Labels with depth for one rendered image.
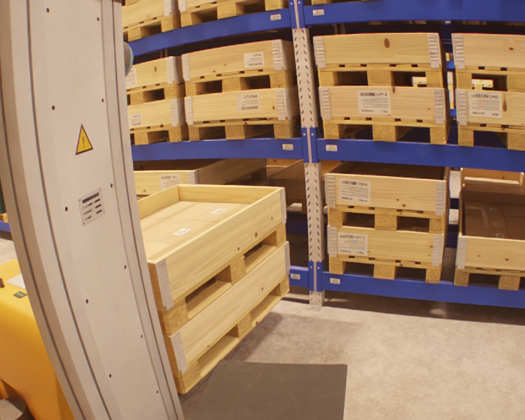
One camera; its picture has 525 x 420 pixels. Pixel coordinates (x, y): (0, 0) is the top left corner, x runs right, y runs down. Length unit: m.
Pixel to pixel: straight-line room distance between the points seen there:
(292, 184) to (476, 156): 2.25
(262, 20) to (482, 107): 1.52
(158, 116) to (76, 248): 2.68
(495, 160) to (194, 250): 1.77
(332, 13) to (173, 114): 1.43
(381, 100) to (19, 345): 2.27
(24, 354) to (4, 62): 1.15
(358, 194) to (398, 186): 0.28
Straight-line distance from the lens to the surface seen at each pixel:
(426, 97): 2.53
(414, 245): 2.72
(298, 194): 4.24
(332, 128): 2.67
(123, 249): 0.85
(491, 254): 2.72
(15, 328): 1.58
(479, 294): 2.85
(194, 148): 3.17
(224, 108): 2.98
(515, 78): 2.56
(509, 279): 2.80
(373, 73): 2.59
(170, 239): 2.22
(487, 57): 2.55
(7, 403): 1.89
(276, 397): 1.00
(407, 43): 2.56
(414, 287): 2.85
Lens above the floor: 1.50
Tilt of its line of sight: 17 degrees down
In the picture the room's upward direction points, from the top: 5 degrees counter-clockwise
